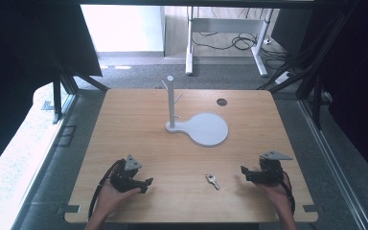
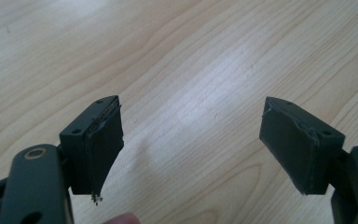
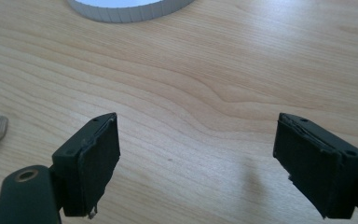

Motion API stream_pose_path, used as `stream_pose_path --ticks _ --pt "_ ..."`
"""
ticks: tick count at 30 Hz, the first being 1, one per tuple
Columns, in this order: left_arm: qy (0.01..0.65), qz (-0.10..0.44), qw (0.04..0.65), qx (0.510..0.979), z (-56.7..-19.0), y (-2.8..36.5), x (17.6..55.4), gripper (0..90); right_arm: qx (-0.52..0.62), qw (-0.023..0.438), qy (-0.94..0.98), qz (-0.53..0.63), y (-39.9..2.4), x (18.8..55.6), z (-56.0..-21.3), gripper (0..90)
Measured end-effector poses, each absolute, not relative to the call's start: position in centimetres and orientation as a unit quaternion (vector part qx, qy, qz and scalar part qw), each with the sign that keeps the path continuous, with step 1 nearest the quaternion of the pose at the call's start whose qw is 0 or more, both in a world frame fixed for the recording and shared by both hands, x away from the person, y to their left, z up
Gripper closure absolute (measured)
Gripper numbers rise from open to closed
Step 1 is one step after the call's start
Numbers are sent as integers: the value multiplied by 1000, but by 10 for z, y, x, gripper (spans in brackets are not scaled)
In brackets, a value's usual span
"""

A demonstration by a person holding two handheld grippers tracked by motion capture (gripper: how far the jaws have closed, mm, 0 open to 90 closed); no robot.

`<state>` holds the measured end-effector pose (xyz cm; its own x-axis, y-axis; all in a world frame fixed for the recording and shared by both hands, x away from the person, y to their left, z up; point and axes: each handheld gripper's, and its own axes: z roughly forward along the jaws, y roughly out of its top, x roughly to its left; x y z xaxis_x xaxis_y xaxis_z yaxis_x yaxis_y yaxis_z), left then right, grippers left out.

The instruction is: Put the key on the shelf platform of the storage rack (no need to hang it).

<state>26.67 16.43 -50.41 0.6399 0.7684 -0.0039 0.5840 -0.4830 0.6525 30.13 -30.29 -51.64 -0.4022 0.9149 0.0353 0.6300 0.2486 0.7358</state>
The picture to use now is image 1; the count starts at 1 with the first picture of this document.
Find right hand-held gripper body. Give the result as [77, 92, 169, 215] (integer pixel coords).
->
[256, 150, 294, 187]

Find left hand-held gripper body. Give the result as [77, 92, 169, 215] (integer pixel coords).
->
[109, 154, 148, 194]

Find person's left hand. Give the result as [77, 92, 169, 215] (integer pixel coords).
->
[96, 177, 142, 222]

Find person's right hand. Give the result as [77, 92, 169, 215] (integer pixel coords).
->
[256, 177, 292, 213]

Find silver key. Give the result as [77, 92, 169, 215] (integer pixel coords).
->
[204, 173, 220, 191]

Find white key holder stand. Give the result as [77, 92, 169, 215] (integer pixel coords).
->
[160, 75, 230, 148]

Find dark floor outlet cover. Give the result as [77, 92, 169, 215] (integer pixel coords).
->
[57, 125, 78, 148]

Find white power strip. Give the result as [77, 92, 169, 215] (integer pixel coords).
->
[273, 70, 293, 86]

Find black metal stand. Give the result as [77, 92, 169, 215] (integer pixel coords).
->
[257, 0, 360, 130]
[51, 57, 110, 125]

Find black curtain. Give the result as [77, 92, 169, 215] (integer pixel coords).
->
[300, 0, 368, 188]
[0, 0, 104, 182]

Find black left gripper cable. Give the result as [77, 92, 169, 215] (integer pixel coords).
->
[87, 158, 127, 220]

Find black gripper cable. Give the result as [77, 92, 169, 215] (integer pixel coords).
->
[280, 171, 297, 216]
[87, 158, 127, 220]

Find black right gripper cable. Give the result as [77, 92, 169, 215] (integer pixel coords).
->
[280, 171, 297, 216]

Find aluminium floor rail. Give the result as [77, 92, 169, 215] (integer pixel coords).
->
[298, 99, 368, 230]

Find black floor cables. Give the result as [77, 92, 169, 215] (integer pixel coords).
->
[191, 7, 290, 62]

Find white desk frame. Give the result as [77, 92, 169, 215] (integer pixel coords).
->
[185, 6, 275, 79]

